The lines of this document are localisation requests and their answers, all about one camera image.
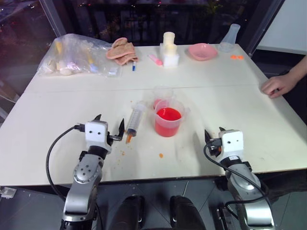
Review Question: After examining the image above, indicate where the clear shallow plastic dish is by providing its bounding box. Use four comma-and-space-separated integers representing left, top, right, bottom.
217, 42, 237, 54

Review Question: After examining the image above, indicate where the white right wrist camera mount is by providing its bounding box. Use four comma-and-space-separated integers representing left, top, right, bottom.
219, 129, 244, 159

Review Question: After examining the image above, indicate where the clear plastic bag of items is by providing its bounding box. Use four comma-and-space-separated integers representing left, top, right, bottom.
37, 33, 115, 78

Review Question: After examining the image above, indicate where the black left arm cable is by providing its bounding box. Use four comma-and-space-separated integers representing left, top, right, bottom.
46, 124, 86, 202

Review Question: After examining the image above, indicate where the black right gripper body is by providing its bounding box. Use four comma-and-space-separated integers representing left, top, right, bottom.
207, 138, 223, 158

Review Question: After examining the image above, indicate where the large clear plastic syringe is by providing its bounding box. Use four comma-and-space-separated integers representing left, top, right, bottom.
125, 100, 149, 145

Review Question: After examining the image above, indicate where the crumpled pinkish cloth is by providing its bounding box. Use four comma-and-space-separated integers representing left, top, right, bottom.
106, 37, 139, 66

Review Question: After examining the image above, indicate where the pink plastic tool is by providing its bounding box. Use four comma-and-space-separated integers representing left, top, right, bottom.
147, 54, 164, 66

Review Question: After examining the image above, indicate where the small clear zip bag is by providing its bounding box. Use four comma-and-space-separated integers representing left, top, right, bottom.
106, 66, 121, 78

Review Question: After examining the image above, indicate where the small clear plastic cup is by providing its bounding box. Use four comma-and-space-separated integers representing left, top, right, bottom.
153, 85, 177, 110

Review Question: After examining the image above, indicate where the beaker with red liquid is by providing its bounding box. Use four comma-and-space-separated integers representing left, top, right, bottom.
153, 99, 191, 138

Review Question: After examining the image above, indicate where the bystander bare hand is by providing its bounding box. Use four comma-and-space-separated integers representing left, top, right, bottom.
260, 74, 301, 99

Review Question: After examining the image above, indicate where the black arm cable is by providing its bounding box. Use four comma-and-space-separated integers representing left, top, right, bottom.
46, 124, 86, 202
203, 143, 270, 230

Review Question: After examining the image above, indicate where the pink plastic bowl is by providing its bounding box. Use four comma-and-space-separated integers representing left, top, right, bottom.
188, 43, 219, 62

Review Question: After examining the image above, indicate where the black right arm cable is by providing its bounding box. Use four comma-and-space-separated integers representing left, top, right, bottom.
203, 143, 270, 230

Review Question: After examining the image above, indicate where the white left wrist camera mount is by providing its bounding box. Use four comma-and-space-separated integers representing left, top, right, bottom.
84, 121, 113, 154

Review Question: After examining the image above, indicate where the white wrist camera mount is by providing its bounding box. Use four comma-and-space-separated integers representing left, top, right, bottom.
84, 121, 113, 154
219, 129, 244, 159

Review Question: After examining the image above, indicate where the clear plastic flask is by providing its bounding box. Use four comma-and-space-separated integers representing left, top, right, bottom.
221, 23, 241, 46

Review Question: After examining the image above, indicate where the white holder with cream cylinders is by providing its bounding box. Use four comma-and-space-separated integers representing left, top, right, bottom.
160, 31, 180, 69

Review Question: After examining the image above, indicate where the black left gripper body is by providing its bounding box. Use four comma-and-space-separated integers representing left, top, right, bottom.
106, 133, 122, 145

